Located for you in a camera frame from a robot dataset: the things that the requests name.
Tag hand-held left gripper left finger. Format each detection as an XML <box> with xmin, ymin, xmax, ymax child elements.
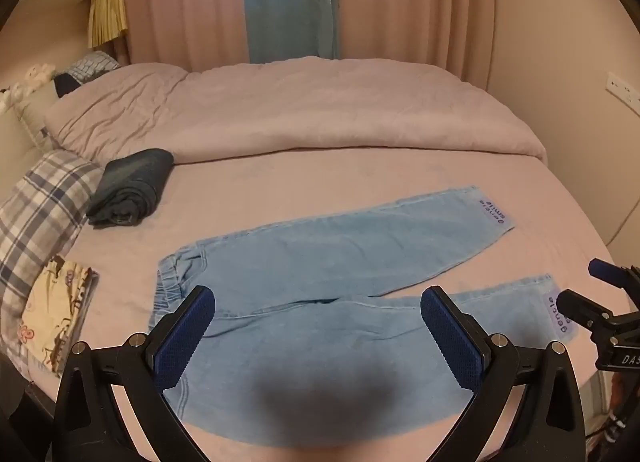
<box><xmin>52</xmin><ymin>285</ymin><xmax>217</xmax><ymax>462</ymax></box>

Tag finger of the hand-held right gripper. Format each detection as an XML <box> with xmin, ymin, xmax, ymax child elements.
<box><xmin>556</xmin><ymin>289</ymin><xmax>616</xmax><ymax>331</ymax></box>
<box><xmin>588</xmin><ymin>258</ymin><xmax>640</xmax><ymax>303</ymax></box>

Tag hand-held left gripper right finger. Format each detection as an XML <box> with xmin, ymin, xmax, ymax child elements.
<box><xmin>421</xmin><ymin>285</ymin><xmax>586</xmax><ymax>462</ymax></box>

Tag light blue denim pants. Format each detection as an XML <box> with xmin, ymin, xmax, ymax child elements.
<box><xmin>149</xmin><ymin>185</ymin><xmax>578</xmax><ymax>443</ymax></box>

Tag folded dark denim pants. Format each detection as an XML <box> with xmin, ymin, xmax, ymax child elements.
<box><xmin>86</xmin><ymin>148</ymin><xmax>175</xmax><ymax>229</ymax></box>

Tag folded floral cloth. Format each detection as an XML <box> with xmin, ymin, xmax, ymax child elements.
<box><xmin>21</xmin><ymin>256</ymin><xmax>100</xmax><ymax>378</ymax></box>

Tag pink bed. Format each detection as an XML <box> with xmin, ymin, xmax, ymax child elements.
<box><xmin>0</xmin><ymin>142</ymin><xmax>621</xmax><ymax>462</ymax></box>

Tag plaid pillow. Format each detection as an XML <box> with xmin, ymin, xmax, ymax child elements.
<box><xmin>0</xmin><ymin>149</ymin><xmax>106</xmax><ymax>303</ymax></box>

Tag pink duvet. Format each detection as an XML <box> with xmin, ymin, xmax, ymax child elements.
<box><xmin>44</xmin><ymin>56</ymin><xmax>547</xmax><ymax>165</ymax></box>

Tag dark cloth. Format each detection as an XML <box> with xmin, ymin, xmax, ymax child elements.
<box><xmin>54</xmin><ymin>72</ymin><xmax>87</xmax><ymax>98</ymax></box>

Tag white plush toy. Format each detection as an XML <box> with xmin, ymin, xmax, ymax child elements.
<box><xmin>0</xmin><ymin>63</ymin><xmax>56</xmax><ymax>108</ymax></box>

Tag pink curtain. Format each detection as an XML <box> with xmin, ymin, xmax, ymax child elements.
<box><xmin>332</xmin><ymin>0</ymin><xmax>501</xmax><ymax>83</ymax></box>
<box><xmin>117</xmin><ymin>0</ymin><xmax>251</xmax><ymax>67</ymax></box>

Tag yellow pleated cloth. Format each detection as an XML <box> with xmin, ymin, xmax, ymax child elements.
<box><xmin>88</xmin><ymin>0</ymin><xmax>128</xmax><ymax>49</ymax></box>

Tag white wall socket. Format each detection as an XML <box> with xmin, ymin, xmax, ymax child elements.
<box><xmin>606</xmin><ymin>72</ymin><xmax>640</xmax><ymax>110</ymax></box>

